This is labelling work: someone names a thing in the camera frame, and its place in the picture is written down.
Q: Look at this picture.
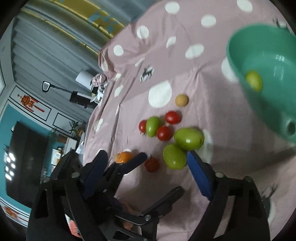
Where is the teal plastic bowl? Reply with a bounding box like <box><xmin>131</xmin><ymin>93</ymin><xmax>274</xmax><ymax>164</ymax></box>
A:
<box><xmin>226</xmin><ymin>24</ymin><xmax>295</xmax><ymax>142</ymax></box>

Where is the small green fruit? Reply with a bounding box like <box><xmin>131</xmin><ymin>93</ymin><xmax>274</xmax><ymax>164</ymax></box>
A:
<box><xmin>146</xmin><ymin>116</ymin><xmax>160</xmax><ymax>138</ymax></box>
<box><xmin>245</xmin><ymin>71</ymin><xmax>263</xmax><ymax>92</ymax></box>

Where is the beige round fruit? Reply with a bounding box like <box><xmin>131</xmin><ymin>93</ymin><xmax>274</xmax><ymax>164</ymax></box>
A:
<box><xmin>175</xmin><ymin>94</ymin><xmax>189</xmax><ymax>107</ymax></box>

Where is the pink polka dot cloth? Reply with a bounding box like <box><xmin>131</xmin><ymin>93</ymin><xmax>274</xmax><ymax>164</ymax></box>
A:
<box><xmin>83</xmin><ymin>1</ymin><xmax>295</xmax><ymax>238</ymax></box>

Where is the dark red tomato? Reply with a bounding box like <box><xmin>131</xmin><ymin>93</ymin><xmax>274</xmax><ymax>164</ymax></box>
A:
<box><xmin>144</xmin><ymin>157</ymin><xmax>160</xmax><ymax>173</ymax></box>

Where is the red cherry tomato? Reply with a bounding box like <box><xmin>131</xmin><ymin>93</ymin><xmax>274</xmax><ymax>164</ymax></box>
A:
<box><xmin>157</xmin><ymin>126</ymin><xmax>173</xmax><ymax>142</ymax></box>
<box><xmin>138</xmin><ymin>120</ymin><xmax>147</xmax><ymax>135</ymax></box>
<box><xmin>165</xmin><ymin>111</ymin><xmax>182</xmax><ymax>125</ymax></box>

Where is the grey curtain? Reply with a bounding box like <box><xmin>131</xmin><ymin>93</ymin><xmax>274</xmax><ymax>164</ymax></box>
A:
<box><xmin>11</xmin><ymin>1</ymin><xmax>153</xmax><ymax>121</ymax></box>

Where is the white floor lamp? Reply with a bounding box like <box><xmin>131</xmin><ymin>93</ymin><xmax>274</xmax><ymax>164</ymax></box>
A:
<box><xmin>42</xmin><ymin>70</ymin><xmax>97</xmax><ymax>109</ymax></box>

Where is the orange fruit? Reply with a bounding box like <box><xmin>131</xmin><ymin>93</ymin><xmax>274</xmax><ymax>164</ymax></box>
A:
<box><xmin>115</xmin><ymin>151</ymin><xmax>134</xmax><ymax>164</ymax></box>

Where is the black television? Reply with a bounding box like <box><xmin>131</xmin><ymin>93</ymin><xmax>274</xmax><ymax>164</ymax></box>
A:
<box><xmin>6</xmin><ymin>121</ymin><xmax>49</xmax><ymax>208</ymax></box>

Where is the person's left hand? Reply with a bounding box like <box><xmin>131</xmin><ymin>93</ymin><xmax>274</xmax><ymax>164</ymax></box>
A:
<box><xmin>69</xmin><ymin>196</ymin><xmax>142</xmax><ymax>237</ymax></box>

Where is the pile of clothes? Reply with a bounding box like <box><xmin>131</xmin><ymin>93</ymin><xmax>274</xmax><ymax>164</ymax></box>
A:
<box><xmin>90</xmin><ymin>73</ymin><xmax>108</xmax><ymax>104</ymax></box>

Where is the large green fruit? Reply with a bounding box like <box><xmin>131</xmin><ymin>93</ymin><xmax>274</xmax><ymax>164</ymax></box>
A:
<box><xmin>163</xmin><ymin>144</ymin><xmax>186</xmax><ymax>170</ymax></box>
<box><xmin>174</xmin><ymin>128</ymin><xmax>205</xmax><ymax>151</ymax></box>

